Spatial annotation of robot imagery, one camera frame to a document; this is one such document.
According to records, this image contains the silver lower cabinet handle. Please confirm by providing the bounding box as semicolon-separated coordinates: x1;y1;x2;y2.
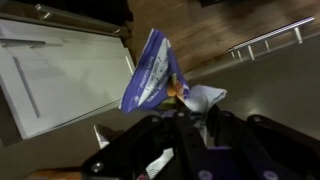
0;37;47;49

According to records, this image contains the purple white snack bag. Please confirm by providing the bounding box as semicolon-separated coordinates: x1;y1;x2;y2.
119;27;192;115

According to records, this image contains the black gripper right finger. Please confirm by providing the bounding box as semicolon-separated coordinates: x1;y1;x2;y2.
205;105;320;180

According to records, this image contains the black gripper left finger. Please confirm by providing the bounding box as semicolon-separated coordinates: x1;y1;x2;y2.
80;110;208;180

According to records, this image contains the white lower cabinet door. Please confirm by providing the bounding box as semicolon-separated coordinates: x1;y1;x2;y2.
0;17;136;140

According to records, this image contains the white crumpled wrapper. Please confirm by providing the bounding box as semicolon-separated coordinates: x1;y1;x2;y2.
184;84;228;114

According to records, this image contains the dark stainless dishwasher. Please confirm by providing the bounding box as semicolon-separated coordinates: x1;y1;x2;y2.
0;0;135;38

